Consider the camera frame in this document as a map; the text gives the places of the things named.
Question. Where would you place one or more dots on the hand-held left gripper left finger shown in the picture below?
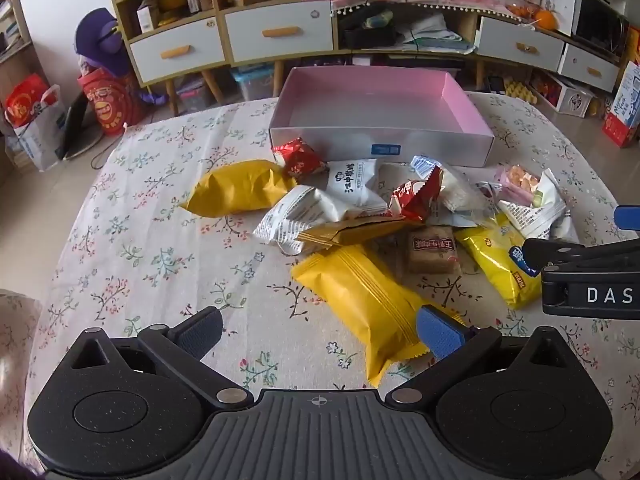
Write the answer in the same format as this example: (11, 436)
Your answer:
(200, 332)

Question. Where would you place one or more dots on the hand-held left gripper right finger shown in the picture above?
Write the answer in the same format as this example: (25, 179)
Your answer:
(440, 332)

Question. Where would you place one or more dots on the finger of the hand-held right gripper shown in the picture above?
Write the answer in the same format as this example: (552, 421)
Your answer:
(560, 255)
(627, 216)

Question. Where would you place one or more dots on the white packet green corner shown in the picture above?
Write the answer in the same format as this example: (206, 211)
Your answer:
(535, 215)

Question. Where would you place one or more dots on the yellow packet blue label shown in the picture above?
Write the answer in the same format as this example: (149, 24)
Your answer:
(495, 265)

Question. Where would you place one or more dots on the pink snack packet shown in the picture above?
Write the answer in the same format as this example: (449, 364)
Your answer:
(517, 182)

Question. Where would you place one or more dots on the yellow snack packet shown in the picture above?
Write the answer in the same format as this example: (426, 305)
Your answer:
(230, 187)
(360, 300)

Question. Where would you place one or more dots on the mustard snack packet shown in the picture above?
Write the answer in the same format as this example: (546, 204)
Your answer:
(350, 232)

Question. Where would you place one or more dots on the white packet fine print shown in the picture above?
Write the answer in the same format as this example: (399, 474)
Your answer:
(295, 215)

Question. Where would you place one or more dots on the white packet black logo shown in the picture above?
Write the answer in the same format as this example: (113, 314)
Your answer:
(352, 180)

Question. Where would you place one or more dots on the red snack packet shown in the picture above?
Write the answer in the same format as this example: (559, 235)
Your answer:
(300, 160)
(412, 200)

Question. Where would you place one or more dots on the pink cardboard box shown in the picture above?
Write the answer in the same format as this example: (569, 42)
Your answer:
(370, 105)

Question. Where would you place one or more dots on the small brown snack packet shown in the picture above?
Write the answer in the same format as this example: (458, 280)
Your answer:
(432, 252)

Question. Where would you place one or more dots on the floral tablecloth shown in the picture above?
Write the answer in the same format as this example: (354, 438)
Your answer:
(150, 240)

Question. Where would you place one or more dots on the blue white carton box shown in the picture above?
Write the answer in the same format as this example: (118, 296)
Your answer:
(625, 105)

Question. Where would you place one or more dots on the clear white snack packet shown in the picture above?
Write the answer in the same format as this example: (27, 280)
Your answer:
(462, 190)

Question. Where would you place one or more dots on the white printed box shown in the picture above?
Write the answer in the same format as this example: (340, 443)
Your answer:
(570, 97)

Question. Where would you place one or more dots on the yellow egg tray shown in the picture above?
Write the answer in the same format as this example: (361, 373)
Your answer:
(522, 91)

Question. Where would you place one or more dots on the black microwave oven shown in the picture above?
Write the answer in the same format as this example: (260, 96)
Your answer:
(597, 22)

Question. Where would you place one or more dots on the orange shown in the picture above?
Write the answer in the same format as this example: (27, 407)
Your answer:
(546, 20)

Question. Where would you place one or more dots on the low wooden sideboard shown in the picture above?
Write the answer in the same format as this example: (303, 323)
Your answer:
(467, 30)

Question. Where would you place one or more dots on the red gift bag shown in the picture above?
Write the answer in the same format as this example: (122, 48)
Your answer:
(110, 105)

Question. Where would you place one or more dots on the clear storage box blue lid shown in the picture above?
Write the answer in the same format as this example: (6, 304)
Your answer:
(252, 85)

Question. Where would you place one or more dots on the black case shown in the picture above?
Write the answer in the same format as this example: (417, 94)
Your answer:
(370, 40)

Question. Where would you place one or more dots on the white red paper bag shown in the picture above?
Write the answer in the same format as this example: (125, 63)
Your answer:
(25, 105)

